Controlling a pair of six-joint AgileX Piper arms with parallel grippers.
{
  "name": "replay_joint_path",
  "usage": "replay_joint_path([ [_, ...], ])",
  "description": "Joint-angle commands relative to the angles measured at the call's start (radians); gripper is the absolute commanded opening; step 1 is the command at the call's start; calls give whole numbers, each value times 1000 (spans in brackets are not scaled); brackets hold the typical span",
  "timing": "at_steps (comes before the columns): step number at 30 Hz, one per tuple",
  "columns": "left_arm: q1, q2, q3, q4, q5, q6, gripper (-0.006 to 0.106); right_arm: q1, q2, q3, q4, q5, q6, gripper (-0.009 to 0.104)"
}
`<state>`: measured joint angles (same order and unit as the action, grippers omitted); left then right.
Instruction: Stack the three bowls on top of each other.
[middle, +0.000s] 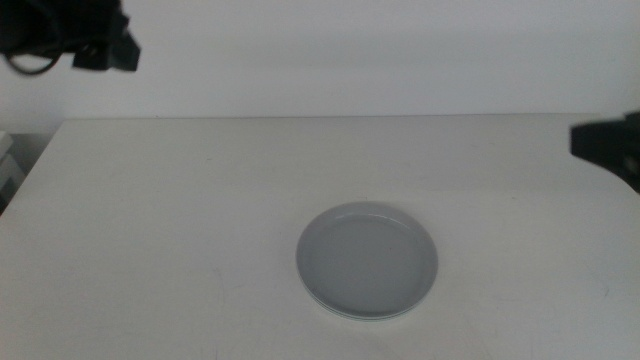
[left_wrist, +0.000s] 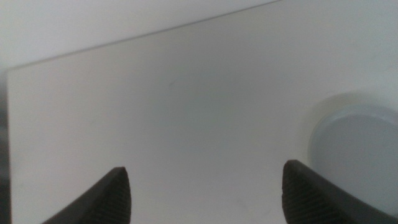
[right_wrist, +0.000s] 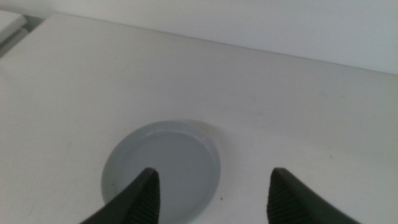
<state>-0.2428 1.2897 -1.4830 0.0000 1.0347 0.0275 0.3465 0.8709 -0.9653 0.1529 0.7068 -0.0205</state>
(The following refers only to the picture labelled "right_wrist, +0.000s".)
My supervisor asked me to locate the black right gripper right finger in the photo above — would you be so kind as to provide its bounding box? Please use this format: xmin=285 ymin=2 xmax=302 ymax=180
xmin=266 ymin=167 xmax=362 ymax=224

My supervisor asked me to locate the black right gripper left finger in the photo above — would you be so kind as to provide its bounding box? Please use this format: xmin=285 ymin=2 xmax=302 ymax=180
xmin=78 ymin=167 xmax=162 ymax=224

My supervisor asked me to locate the grey shallow bowl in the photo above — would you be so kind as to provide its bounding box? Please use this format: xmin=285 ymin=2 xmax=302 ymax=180
xmin=100 ymin=120 xmax=222 ymax=224

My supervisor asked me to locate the white shelf unit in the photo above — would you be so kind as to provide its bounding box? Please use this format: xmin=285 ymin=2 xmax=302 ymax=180
xmin=0 ymin=10 xmax=45 ymax=59

